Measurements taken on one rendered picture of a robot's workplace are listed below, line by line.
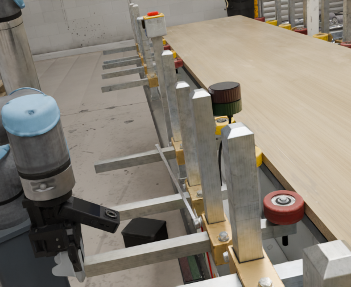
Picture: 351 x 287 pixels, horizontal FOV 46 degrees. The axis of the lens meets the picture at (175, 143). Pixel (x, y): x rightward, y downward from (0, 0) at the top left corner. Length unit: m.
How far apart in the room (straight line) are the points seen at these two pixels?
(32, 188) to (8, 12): 0.69
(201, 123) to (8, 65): 0.76
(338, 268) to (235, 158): 0.25
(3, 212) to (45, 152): 0.90
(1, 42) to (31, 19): 7.54
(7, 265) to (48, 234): 0.86
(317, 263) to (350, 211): 0.53
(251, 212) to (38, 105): 0.38
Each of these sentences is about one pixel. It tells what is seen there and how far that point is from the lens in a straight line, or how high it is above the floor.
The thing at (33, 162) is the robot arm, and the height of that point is 1.11.
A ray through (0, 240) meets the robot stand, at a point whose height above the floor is 0.59.
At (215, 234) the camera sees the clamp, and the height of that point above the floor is 0.87.
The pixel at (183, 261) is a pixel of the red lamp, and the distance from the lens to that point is 1.05.
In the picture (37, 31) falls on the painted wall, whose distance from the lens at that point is 8.88.
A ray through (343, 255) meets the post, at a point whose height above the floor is 1.17.
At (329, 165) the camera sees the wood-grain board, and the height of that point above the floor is 0.90.
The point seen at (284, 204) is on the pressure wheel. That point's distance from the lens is 0.86.
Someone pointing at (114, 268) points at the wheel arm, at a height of 0.84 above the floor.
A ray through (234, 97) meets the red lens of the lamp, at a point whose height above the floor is 1.14.
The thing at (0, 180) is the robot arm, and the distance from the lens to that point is 1.55.
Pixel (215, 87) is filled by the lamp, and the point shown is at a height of 1.15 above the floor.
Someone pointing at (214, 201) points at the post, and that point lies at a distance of 0.85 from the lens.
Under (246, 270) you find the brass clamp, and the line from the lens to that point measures 0.60.
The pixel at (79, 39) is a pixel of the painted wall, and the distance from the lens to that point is 8.76.
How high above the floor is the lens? 1.37
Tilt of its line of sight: 23 degrees down
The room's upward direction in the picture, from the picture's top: 9 degrees counter-clockwise
